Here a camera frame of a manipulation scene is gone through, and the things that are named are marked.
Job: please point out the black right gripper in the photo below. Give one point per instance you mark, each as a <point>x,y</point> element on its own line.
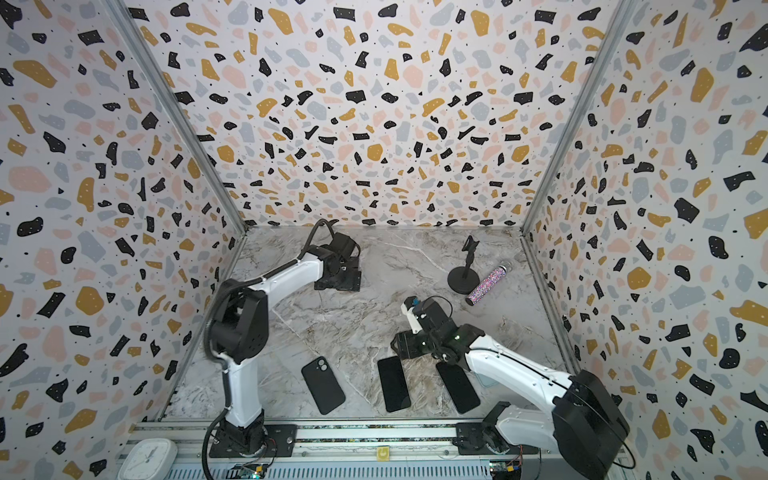
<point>411,344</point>

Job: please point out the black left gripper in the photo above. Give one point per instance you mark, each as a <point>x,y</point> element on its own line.
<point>351,284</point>

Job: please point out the black phone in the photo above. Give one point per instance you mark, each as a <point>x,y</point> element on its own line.
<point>394,385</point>
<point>459,387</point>

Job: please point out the black phone case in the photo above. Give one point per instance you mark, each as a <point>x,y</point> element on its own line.
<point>323,385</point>

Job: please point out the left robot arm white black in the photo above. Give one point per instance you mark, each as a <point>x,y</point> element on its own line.
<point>238,328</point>

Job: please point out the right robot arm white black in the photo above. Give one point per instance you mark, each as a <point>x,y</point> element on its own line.
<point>572,414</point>

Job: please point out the black phone stand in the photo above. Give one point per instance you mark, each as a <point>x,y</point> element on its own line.
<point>464,279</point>

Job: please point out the glitter purple microphone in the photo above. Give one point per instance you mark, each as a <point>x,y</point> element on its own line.
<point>488,283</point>

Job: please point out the yellow sticker tag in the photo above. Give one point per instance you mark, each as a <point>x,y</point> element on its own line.
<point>383,454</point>

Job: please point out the white square clock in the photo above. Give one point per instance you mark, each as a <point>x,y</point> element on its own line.
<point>150,459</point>

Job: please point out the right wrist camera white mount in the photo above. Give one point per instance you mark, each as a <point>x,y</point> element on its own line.
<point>407,309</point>

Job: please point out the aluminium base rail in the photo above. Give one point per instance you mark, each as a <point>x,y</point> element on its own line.
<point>346,449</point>

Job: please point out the aluminium corner post left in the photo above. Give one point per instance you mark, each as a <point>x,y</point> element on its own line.
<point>123,21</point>

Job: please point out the aluminium corner post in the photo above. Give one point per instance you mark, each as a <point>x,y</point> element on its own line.
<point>123,21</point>
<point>603,57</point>

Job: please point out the aluminium corner post right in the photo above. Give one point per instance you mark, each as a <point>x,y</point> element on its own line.
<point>603,57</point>

